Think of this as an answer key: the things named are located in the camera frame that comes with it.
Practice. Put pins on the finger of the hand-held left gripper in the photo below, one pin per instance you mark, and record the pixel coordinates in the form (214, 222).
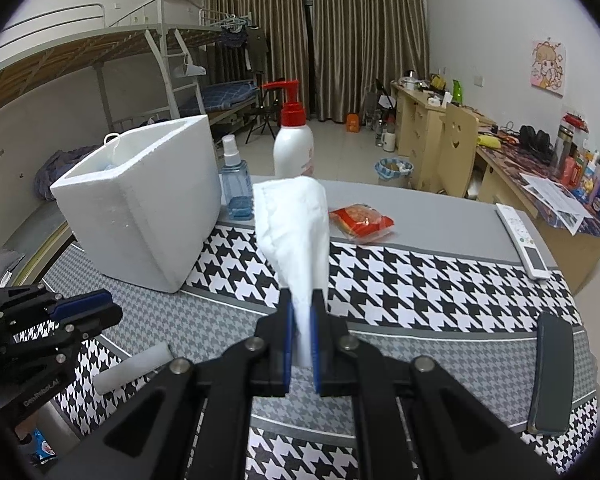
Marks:
(97, 319)
(80, 302)

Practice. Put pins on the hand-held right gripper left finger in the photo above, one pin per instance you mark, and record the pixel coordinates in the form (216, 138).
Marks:
(287, 360)

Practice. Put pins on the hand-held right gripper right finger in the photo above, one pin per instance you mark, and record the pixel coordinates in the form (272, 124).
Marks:
(320, 360)

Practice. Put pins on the white foam box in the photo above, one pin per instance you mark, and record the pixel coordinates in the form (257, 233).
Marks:
(145, 210)

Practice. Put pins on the white cloth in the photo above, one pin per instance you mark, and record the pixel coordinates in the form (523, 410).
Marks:
(295, 240)

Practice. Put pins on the white foam roll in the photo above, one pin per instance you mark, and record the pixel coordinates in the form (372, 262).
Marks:
(130, 367)

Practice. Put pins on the blue printed box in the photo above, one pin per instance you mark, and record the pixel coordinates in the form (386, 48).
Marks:
(42, 445)

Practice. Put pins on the blue orange quilt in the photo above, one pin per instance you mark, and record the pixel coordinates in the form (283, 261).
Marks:
(55, 170)

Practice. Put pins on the houndstooth tablecloth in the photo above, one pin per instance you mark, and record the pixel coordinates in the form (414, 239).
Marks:
(430, 280)

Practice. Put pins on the red snack packet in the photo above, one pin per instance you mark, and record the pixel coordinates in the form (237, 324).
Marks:
(360, 220)

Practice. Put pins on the clear blue spray bottle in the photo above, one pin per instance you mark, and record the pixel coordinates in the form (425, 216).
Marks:
(236, 195)

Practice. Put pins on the grey trash bin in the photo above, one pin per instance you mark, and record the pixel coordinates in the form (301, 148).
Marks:
(392, 172)

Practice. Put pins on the white red pump bottle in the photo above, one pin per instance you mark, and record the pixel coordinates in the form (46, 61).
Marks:
(292, 150)

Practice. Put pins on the white thermos jug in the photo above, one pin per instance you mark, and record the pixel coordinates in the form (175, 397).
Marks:
(389, 140)

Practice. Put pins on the dark grey flat case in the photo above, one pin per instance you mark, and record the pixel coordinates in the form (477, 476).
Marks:
(552, 375)

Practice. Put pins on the white remote control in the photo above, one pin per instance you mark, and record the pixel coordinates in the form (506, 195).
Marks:
(522, 240)

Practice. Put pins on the orange container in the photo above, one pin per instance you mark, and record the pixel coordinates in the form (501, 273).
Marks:
(352, 122)

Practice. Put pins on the black folding chair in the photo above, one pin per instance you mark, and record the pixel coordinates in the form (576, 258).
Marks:
(260, 115)

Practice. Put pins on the wooden smiley chair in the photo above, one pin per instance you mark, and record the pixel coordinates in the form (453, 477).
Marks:
(452, 150)

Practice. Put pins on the grey metal bunk bed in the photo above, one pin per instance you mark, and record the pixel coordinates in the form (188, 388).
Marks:
(55, 55)
(190, 40)

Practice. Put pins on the light wooden desk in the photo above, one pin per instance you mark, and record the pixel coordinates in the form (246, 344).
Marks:
(560, 250)
(425, 130)

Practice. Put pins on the blue plaid bedding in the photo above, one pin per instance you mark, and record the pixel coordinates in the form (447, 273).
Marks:
(225, 95)

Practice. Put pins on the yellow object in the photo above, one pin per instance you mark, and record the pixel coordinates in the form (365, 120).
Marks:
(490, 140)

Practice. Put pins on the printed paper sheets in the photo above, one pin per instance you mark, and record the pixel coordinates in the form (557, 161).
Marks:
(560, 200)

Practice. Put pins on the electric kettle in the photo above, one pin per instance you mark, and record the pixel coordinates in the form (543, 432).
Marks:
(411, 81)

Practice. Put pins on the green bottle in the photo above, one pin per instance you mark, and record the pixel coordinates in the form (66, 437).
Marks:
(457, 92)

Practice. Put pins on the dark hanging garment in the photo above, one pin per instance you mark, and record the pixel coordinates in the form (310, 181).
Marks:
(232, 39)

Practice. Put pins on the black headphones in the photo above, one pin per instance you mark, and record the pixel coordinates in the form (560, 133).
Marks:
(535, 140)

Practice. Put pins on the olive hanging garment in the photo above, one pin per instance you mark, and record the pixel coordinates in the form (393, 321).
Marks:
(257, 50)

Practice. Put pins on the brown curtain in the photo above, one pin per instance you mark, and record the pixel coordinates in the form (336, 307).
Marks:
(270, 10)
(370, 40)

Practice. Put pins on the group of toiletry bottles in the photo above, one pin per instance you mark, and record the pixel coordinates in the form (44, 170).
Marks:
(590, 175)

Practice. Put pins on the cartoon wall poster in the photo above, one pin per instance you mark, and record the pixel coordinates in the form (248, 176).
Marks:
(549, 67)

